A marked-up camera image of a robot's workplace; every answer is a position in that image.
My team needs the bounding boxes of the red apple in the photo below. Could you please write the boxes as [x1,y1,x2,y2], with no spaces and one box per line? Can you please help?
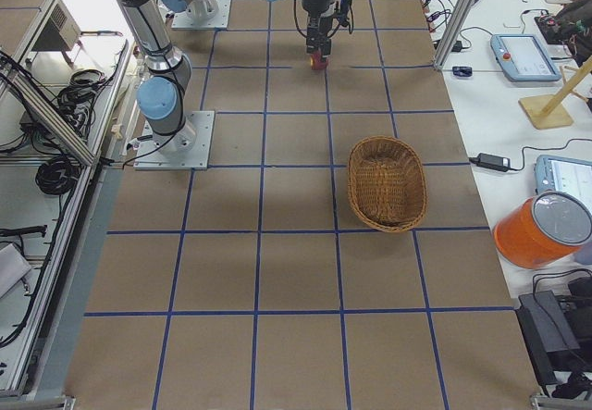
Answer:
[310,50,329,71]

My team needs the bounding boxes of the oval wicker basket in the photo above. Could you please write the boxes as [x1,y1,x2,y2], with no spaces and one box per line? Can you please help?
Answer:
[347,136,427,233]

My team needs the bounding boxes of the small blue black device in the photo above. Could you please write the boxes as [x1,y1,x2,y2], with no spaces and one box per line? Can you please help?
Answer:
[451,66,473,78]

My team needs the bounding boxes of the black power adapter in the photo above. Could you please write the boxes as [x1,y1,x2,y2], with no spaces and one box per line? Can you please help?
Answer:
[469,153,511,172]

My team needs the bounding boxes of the upper teach pendant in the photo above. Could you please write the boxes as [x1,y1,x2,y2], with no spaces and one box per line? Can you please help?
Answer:
[489,34,561,82]

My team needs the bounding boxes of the teach pendant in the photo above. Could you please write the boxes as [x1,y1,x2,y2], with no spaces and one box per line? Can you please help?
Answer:
[534,155,591,202]
[489,34,561,82]

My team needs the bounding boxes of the wooden stand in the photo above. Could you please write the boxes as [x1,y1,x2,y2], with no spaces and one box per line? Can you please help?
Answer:
[519,57,591,130]

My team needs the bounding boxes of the grey control box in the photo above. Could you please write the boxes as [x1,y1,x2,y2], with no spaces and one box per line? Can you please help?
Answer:
[32,0,81,66]

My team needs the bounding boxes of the lower teach pendant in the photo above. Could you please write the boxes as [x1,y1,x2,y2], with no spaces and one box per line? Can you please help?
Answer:
[534,155,591,202]

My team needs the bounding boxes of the orange bucket with grey lid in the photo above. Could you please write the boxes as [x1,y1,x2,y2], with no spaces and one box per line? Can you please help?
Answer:
[493,191,591,269]

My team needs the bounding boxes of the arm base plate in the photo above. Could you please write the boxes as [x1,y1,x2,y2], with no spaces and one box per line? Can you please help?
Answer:
[132,111,215,170]
[171,0,231,31]

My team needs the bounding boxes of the aluminium frame post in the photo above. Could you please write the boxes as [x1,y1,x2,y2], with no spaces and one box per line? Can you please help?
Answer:
[433,0,475,70]

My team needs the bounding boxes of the coiled black cables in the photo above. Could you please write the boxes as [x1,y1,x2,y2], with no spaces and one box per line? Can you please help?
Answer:
[35,155,75,196]

